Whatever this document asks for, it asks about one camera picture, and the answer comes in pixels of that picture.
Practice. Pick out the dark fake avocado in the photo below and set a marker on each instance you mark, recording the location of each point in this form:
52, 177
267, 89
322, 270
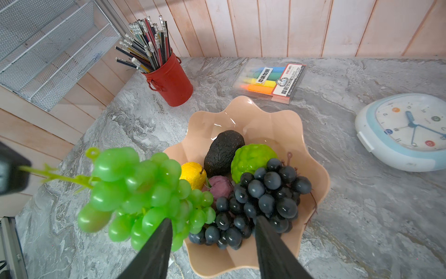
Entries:
222, 151

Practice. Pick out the green bumpy fake fruit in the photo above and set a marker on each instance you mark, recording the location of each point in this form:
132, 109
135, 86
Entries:
249, 158

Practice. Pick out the red metal pencil cup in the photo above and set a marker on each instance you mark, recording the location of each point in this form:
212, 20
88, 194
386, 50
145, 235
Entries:
171, 82

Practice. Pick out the bundle of pencils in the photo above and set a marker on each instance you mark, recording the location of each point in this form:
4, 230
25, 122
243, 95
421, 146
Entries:
147, 47

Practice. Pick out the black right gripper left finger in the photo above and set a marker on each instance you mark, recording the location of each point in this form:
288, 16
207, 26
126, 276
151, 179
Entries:
151, 262

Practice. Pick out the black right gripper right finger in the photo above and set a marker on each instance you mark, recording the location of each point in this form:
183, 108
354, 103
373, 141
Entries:
275, 259

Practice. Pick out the pink wavy fruit bowl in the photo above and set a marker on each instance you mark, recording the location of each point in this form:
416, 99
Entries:
283, 132

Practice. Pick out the black fake grape bunch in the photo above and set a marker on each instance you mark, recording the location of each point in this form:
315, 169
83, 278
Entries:
273, 191

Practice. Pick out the pack of colour highlighters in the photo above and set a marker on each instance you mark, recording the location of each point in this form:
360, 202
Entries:
275, 82

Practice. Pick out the white blue alarm clock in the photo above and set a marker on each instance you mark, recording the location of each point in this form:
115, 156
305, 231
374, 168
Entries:
405, 131

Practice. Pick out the white mesh wall shelf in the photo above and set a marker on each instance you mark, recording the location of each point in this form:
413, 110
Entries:
48, 46

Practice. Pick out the green fake grape bunch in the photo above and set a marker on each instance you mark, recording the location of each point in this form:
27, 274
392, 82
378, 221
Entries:
131, 197

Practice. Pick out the yellow fake lemon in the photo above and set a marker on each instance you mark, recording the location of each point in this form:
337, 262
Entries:
195, 174

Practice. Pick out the purple fake fig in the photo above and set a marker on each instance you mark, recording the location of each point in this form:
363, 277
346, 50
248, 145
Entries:
219, 186

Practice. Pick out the grey blue bar tool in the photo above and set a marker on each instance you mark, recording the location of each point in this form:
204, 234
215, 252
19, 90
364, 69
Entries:
12, 260

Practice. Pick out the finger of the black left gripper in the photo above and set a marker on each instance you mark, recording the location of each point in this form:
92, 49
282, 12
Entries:
13, 179

